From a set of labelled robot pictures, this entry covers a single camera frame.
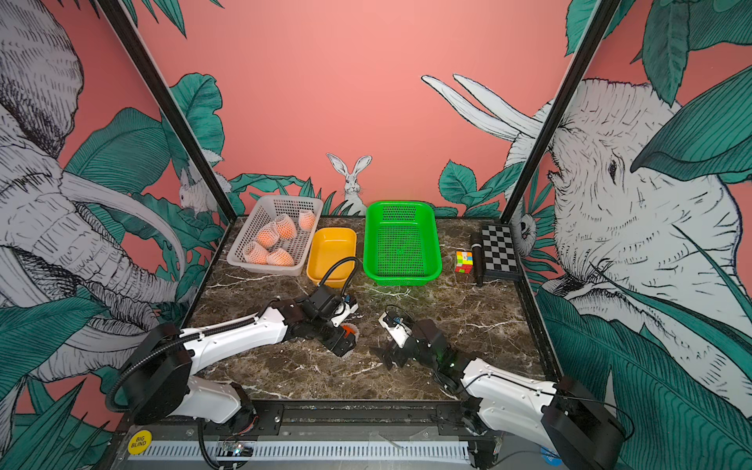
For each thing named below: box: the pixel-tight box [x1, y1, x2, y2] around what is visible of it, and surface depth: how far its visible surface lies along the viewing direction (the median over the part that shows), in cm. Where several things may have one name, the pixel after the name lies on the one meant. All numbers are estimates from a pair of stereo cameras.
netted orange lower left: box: [243, 240, 269, 265], surface depth 100 cm
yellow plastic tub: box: [306, 227, 358, 289], surface depth 111 cm
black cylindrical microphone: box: [470, 232, 485, 287], surface depth 107 cm
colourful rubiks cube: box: [454, 250, 474, 275], surface depth 104 cm
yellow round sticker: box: [127, 429, 152, 456], surface depth 71 cm
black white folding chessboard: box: [481, 223, 523, 282], surface depth 109 cm
